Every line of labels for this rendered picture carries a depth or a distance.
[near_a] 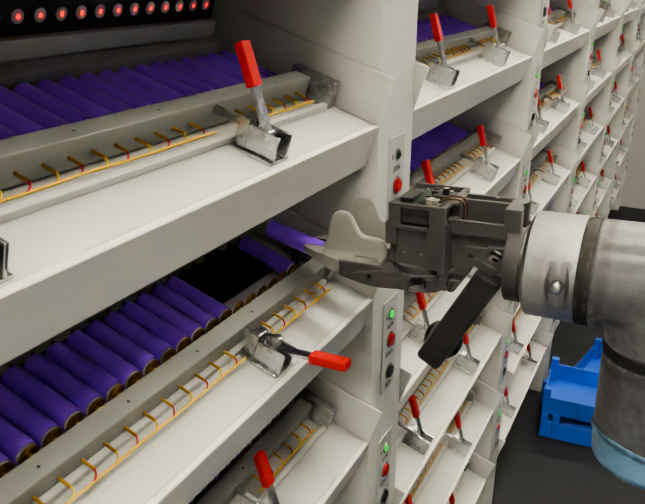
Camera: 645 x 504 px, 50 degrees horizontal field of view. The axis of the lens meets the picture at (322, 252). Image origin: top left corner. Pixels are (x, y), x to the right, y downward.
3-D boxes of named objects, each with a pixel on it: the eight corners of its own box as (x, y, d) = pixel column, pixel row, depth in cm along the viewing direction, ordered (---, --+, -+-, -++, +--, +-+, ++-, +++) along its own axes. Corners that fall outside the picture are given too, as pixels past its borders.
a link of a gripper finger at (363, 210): (329, 188, 72) (410, 199, 67) (330, 242, 74) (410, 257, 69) (312, 195, 69) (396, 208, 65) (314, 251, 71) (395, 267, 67)
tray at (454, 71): (522, 80, 129) (555, 5, 123) (399, 147, 80) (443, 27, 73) (425, 40, 135) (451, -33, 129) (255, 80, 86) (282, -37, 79)
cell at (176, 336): (131, 313, 63) (188, 349, 61) (117, 322, 61) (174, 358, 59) (134, 297, 62) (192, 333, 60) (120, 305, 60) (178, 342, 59)
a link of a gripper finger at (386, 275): (351, 246, 67) (439, 256, 64) (351, 263, 68) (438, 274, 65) (332, 263, 63) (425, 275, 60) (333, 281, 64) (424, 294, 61)
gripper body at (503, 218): (411, 180, 67) (540, 193, 61) (410, 264, 70) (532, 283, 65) (379, 202, 61) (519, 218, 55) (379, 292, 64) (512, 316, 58)
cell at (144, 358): (98, 333, 59) (157, 371, 58) (82, 342, 58) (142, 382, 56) (101, 316, 59) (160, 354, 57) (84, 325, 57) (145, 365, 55)
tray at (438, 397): (494, 350, 151) (520, 299, 144) (383, 537, 101) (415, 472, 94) (411, 305, 157) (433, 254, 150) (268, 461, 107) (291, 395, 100)
